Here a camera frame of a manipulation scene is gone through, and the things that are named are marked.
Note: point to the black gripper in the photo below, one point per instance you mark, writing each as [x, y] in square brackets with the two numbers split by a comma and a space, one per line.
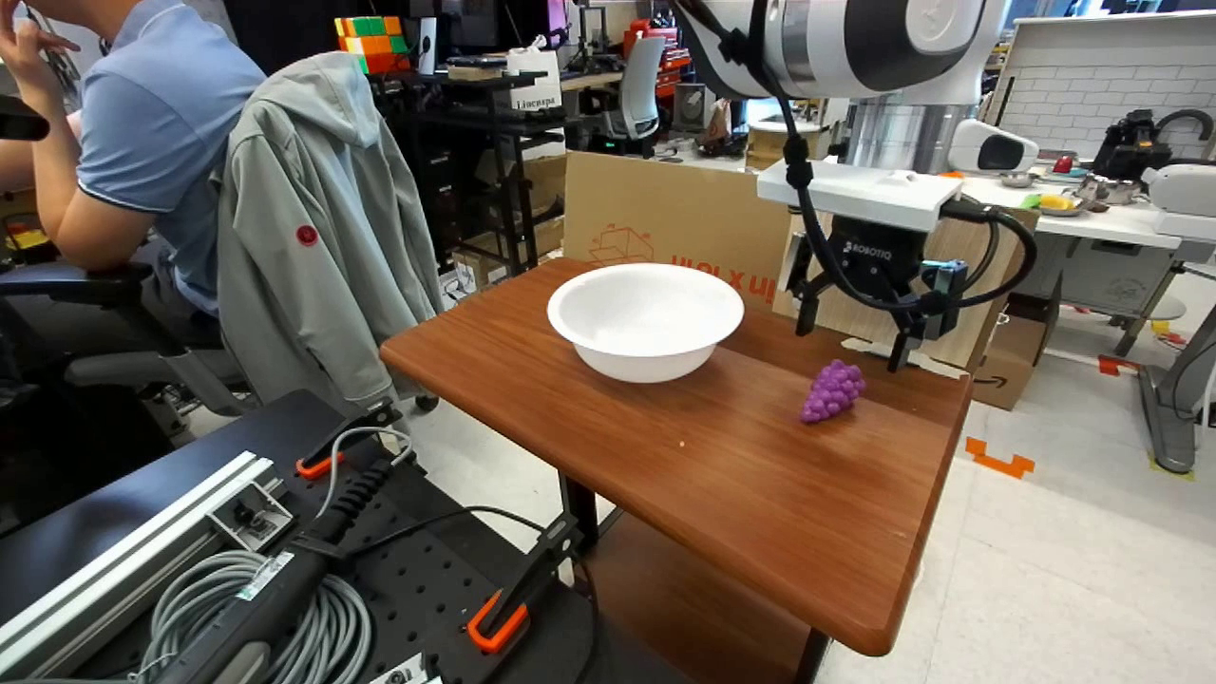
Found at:
[875, 261]

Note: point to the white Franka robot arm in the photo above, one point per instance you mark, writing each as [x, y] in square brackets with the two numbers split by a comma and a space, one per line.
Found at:
[875, 43]

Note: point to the white plastic bowl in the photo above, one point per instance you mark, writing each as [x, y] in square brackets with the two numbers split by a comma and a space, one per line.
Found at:
[646, 324]

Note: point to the purple toy grape bunch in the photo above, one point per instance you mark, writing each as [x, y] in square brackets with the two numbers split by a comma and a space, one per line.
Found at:
[834, 390]

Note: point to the small cardboard box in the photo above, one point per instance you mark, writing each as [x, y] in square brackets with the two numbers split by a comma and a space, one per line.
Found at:
[1013, 361]

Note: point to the orange floor tape marker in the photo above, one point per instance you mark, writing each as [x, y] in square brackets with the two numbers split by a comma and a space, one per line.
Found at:
[1002, 461]
[1109, 366]

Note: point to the brown cardboard sheet orange print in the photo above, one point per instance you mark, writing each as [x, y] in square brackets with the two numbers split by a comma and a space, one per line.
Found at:
[670, 210]

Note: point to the white device dark lens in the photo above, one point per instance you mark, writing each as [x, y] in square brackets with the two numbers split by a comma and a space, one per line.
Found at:
[993, 147]

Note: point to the white desk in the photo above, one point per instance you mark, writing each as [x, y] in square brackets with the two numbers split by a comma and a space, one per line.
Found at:
[1102, 228]

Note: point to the white office chair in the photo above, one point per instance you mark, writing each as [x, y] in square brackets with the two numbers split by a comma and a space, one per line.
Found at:
[641, 90]

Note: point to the wooden table lower shelf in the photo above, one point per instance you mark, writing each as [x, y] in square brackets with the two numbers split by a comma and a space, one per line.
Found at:
[685, 593]

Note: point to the black device on desk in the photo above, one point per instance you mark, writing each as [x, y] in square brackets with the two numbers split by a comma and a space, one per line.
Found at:
[1142, 138]

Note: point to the white brick pattern panel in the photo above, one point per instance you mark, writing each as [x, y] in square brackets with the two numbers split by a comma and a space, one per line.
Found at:
[1102, 78]

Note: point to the black background table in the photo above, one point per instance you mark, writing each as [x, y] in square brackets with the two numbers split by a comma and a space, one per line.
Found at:
[481, 95]

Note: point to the black clamp orange trigger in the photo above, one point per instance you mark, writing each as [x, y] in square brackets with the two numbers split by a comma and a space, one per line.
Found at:
[506, 609]
[331, 455]

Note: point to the black perforated base board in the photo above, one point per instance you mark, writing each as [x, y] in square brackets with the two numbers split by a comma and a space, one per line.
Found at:
[419, 572]

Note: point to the grey hooded jacket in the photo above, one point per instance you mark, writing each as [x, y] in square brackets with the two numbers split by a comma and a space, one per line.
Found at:
[316, 228]

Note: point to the colourful block toy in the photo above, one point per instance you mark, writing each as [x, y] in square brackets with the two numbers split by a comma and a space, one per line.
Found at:
[371, 38]

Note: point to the black office chair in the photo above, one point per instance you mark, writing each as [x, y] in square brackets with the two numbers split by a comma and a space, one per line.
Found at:
[136, 370]

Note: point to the person in blue shirt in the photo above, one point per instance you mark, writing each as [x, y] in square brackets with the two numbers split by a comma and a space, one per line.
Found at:
[152, 114]

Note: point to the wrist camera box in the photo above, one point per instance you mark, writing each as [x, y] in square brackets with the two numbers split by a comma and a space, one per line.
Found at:
[945, 298]

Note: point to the silver metal bracket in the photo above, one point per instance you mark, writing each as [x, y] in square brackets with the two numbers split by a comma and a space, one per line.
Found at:
[250, 514]

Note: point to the aluminium extrusion rail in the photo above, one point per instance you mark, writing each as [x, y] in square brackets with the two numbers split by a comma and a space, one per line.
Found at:
[116, 553]

